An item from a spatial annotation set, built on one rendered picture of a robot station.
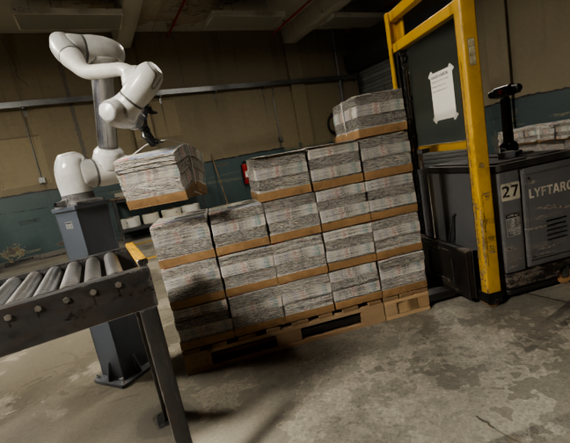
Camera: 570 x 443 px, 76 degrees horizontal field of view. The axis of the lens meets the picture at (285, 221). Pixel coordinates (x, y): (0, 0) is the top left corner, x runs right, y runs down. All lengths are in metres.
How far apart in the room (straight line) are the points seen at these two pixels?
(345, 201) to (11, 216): 7.32
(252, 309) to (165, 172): 0.86
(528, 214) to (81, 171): 2.44
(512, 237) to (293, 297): 1.28
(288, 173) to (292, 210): 0.20
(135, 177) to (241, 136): 7.51
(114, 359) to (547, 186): 2.59
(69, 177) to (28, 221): 6.40
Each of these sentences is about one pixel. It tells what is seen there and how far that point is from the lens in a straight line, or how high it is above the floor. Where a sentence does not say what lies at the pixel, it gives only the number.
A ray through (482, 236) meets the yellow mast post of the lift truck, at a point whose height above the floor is 0.43.
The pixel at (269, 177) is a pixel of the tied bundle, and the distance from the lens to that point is 1.92.
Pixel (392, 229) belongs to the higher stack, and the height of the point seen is 0.53.
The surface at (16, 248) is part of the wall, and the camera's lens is 8.62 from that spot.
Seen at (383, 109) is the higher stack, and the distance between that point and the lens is 2.14.
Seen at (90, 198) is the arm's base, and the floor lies 1.02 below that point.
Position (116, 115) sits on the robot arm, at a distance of 1.57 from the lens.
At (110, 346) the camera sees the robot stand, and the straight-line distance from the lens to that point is 2.30.
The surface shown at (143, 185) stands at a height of 1.03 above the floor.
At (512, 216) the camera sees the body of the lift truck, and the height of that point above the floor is 0.49.
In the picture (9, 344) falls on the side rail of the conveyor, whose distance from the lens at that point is 1.20.
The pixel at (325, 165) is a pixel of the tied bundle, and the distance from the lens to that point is 1.99.
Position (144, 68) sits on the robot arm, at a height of 1.46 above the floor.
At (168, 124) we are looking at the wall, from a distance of 8.75.
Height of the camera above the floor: 1.03
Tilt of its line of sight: 10 degrees down
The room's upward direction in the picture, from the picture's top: 11 degrees counter-clockwise
